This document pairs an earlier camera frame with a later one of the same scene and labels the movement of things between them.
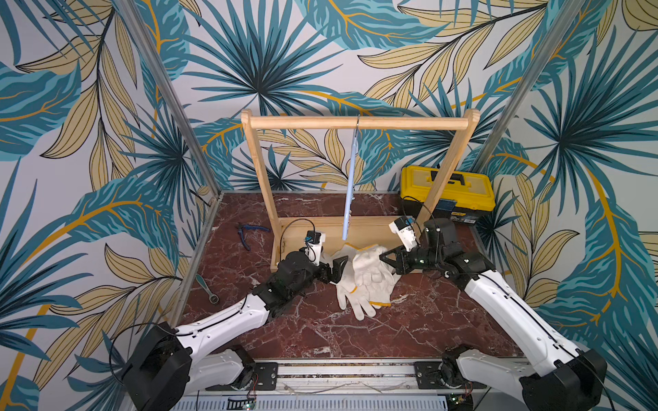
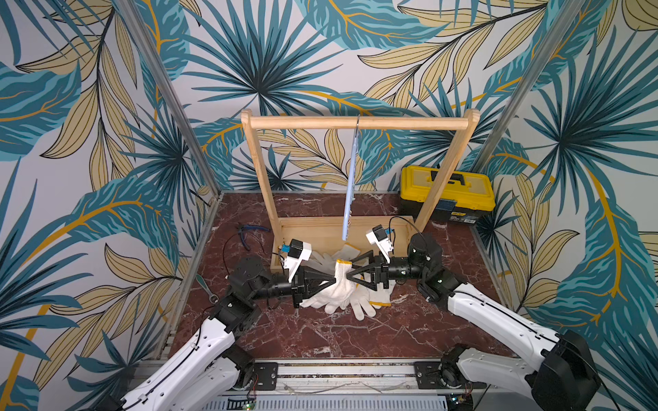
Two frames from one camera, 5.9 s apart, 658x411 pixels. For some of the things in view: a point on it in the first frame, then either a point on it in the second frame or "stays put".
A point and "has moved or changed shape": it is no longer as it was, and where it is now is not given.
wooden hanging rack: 339,230 stays put
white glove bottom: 367,298 stays put
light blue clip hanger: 350,184 stays put
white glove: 373,276 has moved or changed shape
